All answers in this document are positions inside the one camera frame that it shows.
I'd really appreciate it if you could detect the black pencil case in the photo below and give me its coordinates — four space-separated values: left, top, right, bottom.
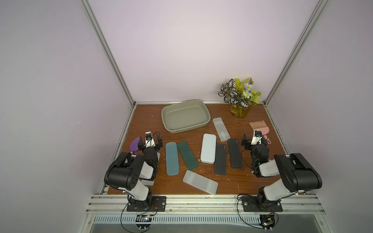
227 138 243 169

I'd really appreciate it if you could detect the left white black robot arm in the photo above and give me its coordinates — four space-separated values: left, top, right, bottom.
104 132 163 209

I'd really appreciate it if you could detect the teal silicone pencil case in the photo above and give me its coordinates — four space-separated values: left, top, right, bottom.
166 142 179 176

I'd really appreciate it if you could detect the dark green pencil case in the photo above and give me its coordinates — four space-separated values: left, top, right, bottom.
177 141 199 170

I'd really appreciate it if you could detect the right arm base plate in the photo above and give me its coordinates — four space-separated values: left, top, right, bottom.
241 196 283 212

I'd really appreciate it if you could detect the pink comb brush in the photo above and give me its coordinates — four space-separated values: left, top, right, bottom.
249 120 271 144

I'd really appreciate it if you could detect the translucent pencil case front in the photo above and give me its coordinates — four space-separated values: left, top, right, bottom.
183 170 219 195

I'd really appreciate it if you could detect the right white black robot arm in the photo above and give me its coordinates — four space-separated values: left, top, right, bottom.
241 130 322 210

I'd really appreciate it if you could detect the circuit board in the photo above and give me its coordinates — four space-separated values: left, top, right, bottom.
259 214 276 231
135 214 153 232

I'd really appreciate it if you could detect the grey-green plastic storage box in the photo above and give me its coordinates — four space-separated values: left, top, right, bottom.
161 100 211 134

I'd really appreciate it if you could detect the artificial plant in vase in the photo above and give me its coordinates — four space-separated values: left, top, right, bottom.
218 77 261 118

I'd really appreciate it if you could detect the left circuit board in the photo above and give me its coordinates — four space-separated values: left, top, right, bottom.
135 214 153 232

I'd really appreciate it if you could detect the purple pink spatula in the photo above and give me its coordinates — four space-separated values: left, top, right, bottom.
129 137 141 154

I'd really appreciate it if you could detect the aluminium front rail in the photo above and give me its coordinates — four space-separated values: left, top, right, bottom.
85 195 325 215

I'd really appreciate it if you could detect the white light-blue pencil case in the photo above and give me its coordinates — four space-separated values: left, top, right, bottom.
200 134 217 164

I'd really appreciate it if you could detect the dark grey pencil case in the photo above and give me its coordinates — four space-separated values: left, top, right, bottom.
214 144 226 175

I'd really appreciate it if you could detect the right circuit board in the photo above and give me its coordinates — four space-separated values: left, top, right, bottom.
259 214 276 231

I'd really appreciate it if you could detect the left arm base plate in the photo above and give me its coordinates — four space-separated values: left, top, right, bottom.
126 196 167 212

